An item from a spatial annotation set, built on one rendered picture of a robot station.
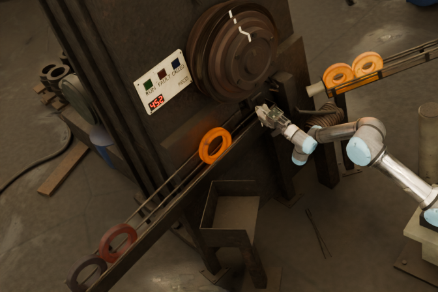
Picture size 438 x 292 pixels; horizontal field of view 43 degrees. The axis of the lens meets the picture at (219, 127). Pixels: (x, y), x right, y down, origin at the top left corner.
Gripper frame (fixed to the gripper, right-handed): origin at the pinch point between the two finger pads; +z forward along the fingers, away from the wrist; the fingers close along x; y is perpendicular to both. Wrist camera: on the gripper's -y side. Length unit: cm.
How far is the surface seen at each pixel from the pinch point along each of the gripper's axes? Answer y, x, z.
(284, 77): 5.0, -21.3, 1.1
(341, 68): 7.7, -43.4, -17.1
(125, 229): -2, 87, -1
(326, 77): 3.4, -37.0, -13.7
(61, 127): -130, 47, 159
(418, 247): -45, -17, -96
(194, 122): 8.9, 30.9, 12.2
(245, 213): -5, 44, -33
